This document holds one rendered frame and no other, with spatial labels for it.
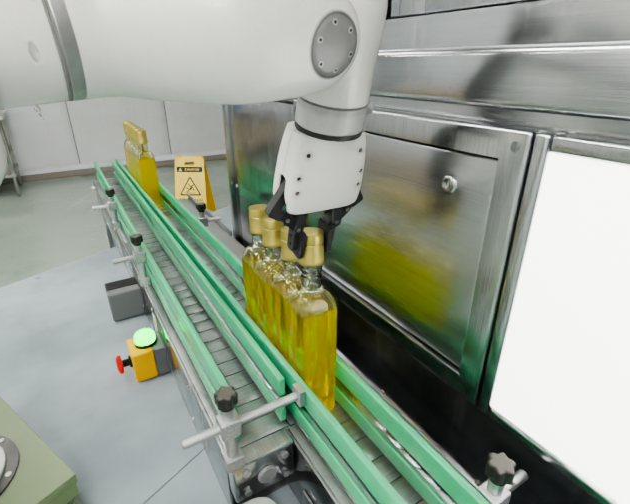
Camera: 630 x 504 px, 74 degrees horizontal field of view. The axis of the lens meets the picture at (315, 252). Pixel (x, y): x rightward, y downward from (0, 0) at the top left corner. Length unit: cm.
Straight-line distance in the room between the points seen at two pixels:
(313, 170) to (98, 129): 603
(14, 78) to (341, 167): 30
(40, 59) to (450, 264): 45
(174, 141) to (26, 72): 632
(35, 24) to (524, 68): 39
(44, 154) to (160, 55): 617
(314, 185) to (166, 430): 59
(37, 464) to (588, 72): 83
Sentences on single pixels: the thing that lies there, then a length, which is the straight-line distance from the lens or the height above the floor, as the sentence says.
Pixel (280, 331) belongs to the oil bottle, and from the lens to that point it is 66.
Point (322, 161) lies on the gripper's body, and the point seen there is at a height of 128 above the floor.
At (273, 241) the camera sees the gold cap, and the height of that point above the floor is 113.
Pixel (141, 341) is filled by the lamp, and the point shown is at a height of 84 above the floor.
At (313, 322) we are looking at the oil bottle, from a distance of 57.
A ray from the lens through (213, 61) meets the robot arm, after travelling 30.
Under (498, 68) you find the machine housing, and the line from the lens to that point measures 48.
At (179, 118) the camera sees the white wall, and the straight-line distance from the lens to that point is 660.
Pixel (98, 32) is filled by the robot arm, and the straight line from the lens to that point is 32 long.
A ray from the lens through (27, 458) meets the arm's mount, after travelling 82.
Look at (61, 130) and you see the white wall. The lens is 642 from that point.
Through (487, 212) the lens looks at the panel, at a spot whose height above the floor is 123.
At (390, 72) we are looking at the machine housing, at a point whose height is 137.
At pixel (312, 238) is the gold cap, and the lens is 53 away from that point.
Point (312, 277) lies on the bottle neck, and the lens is 56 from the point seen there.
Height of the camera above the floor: 138
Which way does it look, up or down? 24 degrees down
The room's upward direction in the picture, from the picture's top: straight up
